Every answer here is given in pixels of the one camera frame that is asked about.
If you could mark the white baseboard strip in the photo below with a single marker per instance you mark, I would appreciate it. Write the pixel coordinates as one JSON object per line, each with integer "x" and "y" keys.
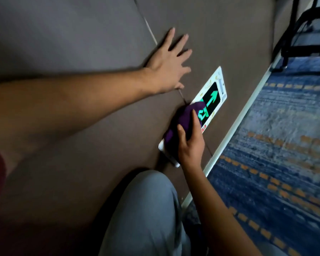
{"x": 237, "y": 122}

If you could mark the person's left little finger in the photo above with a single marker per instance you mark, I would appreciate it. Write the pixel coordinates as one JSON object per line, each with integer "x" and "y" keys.
{"x": 168, "y": 39}

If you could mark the black metal furniture frame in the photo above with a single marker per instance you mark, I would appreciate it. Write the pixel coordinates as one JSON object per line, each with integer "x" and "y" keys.
{"x": 288, "y": 51}

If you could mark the grey trousers leg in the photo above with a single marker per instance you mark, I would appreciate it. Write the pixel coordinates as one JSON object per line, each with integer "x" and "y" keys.
{"x": 144, "y": 215}

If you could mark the white exit sign green arrow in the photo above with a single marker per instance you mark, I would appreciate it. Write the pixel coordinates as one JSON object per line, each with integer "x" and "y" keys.
{"x": 213, "y": 95}

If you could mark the purple cleaning cloth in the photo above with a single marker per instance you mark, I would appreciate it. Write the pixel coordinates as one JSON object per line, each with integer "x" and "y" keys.
{"x": 180, "y": 119}

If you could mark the person's left middle finger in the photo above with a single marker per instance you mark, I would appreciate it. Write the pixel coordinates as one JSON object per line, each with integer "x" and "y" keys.
{"x": 184, "y": 56}

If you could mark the person's right forearm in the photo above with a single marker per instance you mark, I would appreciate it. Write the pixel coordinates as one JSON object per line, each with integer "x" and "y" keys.
{"x": 216, "y": 210}

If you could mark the person's left thumb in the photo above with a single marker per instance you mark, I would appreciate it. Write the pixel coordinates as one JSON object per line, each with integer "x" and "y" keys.
{"x": 179, "y": 86}

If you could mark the person's left forearm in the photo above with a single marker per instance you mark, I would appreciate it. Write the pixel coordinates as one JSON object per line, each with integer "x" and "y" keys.
{"x": 69, "y": 103}

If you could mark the person's right hand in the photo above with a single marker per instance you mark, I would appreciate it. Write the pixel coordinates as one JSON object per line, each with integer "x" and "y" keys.
{"x": 193, "y": 146}

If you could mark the person's left hand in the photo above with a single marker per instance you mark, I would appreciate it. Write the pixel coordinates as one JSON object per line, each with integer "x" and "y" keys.
{"x": 162, "y": 69}

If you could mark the person's right thumb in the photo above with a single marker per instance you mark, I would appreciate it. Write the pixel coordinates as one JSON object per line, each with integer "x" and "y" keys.
{"x": 181, "y": 134}

